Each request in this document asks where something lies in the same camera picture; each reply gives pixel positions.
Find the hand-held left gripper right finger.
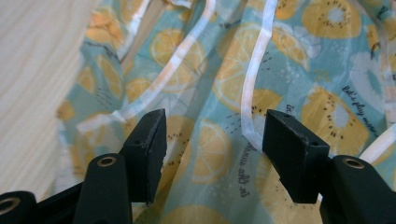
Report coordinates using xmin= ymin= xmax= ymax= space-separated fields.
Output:
xmin=262 ymin=108 xmax=331 ymax=205

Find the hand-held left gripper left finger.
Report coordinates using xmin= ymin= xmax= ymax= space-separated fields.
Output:
xmin=119 ymin=108 xmax=168 ymax=206

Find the teal fruit print apron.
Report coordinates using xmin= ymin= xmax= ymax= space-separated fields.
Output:
xmin=52 ymin=0 xmax=396 ymax=224

